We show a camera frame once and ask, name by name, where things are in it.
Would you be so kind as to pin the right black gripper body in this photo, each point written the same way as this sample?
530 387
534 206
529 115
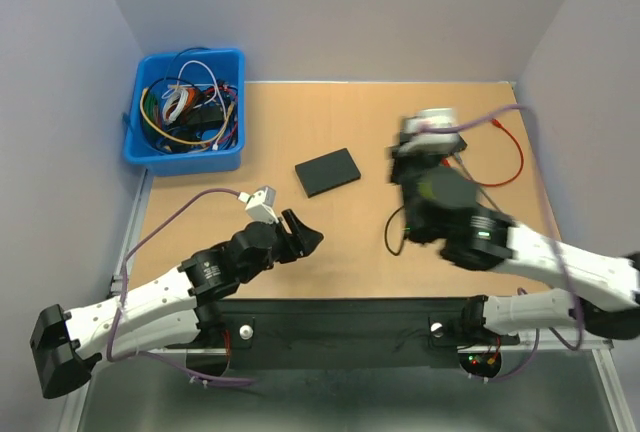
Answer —
412 172

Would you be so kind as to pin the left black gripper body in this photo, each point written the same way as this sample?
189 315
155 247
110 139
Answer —
283 251

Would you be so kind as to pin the black network switch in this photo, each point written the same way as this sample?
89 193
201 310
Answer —
327 172
459 146

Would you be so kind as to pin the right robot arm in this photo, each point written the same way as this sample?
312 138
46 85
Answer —
596 293

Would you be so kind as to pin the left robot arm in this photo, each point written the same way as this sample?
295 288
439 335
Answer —
172 309

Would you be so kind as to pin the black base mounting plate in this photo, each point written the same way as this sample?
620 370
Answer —
353 333

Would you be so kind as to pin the black adapter in bin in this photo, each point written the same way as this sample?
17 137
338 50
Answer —
206 117

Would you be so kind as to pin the blue plastic bin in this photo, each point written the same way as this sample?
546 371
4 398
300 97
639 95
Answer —
172 84

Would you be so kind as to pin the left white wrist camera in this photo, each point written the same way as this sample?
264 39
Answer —
259 204

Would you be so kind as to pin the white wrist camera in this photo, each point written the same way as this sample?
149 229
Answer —
259 204
419 133

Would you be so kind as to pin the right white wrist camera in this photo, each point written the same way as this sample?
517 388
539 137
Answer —
419 133

